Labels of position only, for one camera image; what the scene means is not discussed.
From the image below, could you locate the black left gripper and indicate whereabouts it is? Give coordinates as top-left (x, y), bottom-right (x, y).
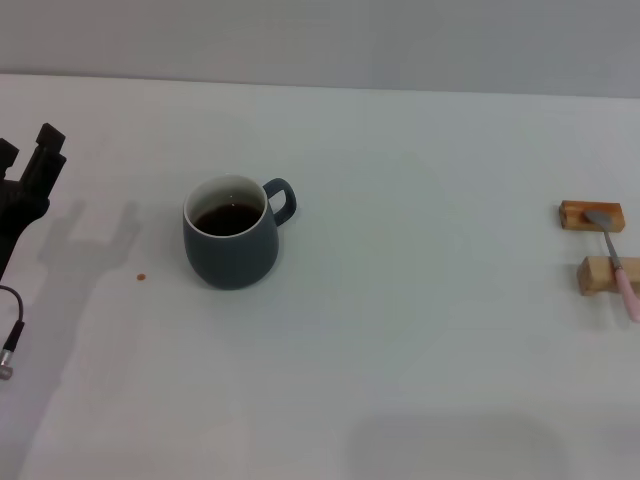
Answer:
top-left (0, 122), bottom-right (68, 281)

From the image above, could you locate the dark grey ceramic cup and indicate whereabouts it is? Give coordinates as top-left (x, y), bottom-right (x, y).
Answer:
top-left (182, 173), bottom-right (298, 290)

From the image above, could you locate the pink handled metal spoon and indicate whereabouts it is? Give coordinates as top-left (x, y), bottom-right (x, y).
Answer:
top-left (583, 209), bottom-right (640, 323)

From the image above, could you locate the dark coffee liquid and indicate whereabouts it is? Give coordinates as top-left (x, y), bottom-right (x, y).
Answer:
top-left (193, 203), bottom-right (264, 237)

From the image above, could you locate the reddish brown wooden block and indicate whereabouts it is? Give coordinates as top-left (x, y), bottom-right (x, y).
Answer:
top-left (558, 199), bottom-right (627, 234)

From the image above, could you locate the light notched wooden block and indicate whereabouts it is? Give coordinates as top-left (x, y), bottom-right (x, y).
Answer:
top-left (577, 255), bottom-right (640, 297)

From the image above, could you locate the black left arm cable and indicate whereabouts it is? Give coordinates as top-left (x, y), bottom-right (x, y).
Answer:
top-left (0, 284), bottom-right (26, 382)

